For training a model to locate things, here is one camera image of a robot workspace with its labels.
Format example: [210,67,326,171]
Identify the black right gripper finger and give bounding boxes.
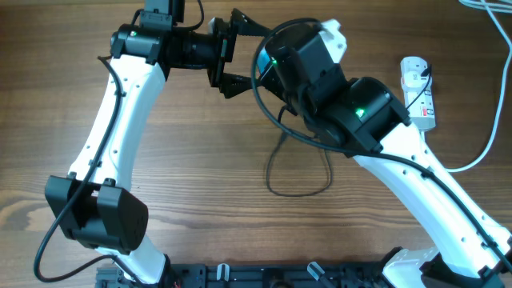
[219,73,252,99]
[230,8,271,37]

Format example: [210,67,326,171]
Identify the blue Galaxy S25 smartphone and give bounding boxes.
[256,49,272,77]

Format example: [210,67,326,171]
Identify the black USB charging cable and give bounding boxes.
[266,65,433,198]

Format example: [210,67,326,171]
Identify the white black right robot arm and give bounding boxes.
[228,10,511,287]

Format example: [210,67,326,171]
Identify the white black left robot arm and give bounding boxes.
[45,1,247,287]

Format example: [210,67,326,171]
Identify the white power strip socket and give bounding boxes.
[400,56,436,133]

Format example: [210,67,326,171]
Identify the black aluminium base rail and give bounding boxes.
[94,262,401,288]

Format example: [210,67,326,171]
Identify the white cables at corner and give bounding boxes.
[458,0,512,14]

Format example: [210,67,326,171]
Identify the white power strip cord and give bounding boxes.
[419,0,512,174]

